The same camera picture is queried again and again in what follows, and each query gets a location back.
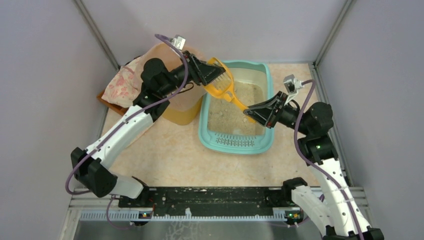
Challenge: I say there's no yellow litter scoop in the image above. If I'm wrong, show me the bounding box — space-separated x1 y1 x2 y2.
203 57 248 113

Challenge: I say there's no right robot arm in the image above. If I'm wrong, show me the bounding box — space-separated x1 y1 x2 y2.
243 91 385 240

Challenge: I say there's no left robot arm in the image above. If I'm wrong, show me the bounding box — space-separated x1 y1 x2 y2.
69 51 230 199

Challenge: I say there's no cat litter sand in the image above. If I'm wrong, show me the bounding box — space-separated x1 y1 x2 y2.
207 81 265 136

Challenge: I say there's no teal litter box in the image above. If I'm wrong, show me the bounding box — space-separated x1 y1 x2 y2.
198 60 274 155

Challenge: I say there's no orange plastic bin liner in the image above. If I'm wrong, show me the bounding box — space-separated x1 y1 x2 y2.
133 42 206 112

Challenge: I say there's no yellow trash bin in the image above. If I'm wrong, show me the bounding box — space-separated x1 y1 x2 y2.
162 97 203 126

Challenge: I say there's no pink patterned cloth bag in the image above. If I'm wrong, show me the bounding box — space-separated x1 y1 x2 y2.
100 56 142 108

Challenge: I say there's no brown wooden tray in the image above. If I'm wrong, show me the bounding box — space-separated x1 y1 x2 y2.
96 90 128 116

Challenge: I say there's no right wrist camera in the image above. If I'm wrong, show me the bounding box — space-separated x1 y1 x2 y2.
283 74 304 102

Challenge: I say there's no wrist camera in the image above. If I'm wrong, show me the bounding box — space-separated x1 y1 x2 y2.
283 74 304 102
171 35 186 51

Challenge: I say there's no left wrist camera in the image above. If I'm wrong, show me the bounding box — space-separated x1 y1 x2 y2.
171 35 186 51

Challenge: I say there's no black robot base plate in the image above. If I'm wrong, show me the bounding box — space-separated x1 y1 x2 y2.
118 186 305 222

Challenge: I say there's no aluminium frame rail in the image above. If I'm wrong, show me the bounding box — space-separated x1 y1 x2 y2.
67 187 369 223

